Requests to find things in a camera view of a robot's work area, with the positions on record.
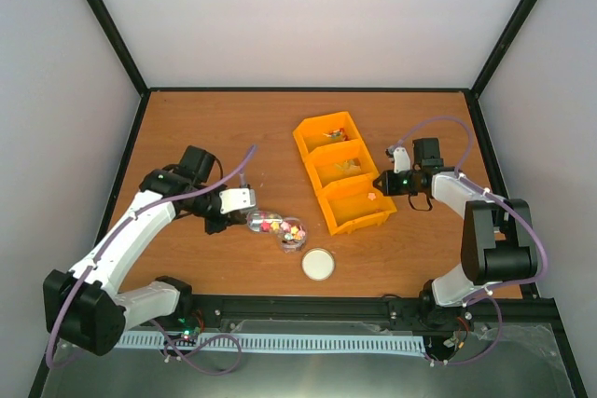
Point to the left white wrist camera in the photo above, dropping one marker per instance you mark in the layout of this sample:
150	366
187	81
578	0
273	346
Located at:
237	200

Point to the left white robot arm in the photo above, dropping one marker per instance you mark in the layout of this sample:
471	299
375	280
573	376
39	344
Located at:
85	306

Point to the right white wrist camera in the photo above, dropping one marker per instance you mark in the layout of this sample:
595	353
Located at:
399	157

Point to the silver metal scoop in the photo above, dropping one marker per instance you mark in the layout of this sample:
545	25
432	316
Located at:
264	222

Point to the light blue cable duct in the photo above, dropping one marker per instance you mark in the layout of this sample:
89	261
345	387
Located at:
305	344

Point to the black front rail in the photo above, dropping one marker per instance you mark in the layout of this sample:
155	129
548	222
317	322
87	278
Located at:
415	315

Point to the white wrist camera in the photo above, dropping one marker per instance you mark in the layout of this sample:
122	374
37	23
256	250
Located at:
399	157
237	200

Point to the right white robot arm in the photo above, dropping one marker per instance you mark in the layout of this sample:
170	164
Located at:
499	246

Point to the white round lid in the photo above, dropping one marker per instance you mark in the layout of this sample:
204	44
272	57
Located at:
318	264

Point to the orange three-compartment bin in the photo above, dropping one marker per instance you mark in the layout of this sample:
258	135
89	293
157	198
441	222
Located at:
348	202

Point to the clear glass bowl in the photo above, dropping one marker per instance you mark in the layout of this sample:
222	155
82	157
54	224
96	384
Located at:
292	236

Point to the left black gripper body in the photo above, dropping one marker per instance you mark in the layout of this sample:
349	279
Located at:
213	226

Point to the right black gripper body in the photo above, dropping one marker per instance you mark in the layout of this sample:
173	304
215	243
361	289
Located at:
403	187

